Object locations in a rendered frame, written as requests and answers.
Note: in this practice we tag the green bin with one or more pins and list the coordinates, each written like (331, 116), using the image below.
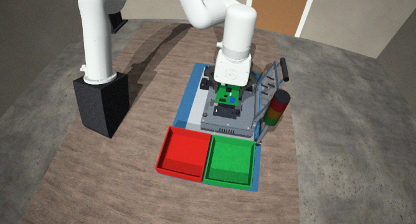
(230, 163)

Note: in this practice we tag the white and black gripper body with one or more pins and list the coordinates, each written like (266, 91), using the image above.
(231, 71)

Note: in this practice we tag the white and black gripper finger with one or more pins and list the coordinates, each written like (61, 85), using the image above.
(249, 83)
(208, 72)

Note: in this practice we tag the red bin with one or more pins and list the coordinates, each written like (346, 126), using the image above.
(183, 154)

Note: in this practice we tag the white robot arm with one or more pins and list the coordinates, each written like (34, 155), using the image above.
(239, 27)

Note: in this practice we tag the green circuit board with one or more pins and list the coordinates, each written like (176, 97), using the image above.
(227, 94)

